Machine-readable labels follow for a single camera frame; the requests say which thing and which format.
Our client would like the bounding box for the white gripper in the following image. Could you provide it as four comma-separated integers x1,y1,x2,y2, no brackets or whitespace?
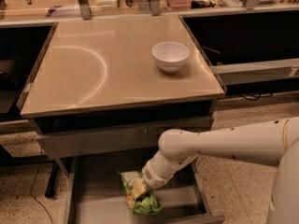
132,159,174,200

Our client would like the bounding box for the green rice chip bag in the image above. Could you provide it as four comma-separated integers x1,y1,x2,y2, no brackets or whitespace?
120,171,162,215

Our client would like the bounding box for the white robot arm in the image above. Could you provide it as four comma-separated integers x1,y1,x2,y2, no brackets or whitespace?
132,117,299,224

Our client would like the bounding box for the open middle drawer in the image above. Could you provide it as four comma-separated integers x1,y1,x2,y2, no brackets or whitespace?
64,147,225,224

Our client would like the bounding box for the grey top drawer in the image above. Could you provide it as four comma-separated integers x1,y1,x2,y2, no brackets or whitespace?
36,115,214,159

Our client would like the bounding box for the grey drawer cabinet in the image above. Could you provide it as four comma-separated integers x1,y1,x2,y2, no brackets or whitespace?
16,13,227,161

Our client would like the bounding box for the black table leg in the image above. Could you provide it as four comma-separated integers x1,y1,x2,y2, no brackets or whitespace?
45,162,60,198

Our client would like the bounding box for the white bowl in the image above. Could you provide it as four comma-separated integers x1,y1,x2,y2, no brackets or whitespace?
151,42,190,73

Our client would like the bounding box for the black floor cable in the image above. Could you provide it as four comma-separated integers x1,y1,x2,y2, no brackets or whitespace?
29,147,54,224

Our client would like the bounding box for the metal post left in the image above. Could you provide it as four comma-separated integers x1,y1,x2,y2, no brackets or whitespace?
78,0,92,20

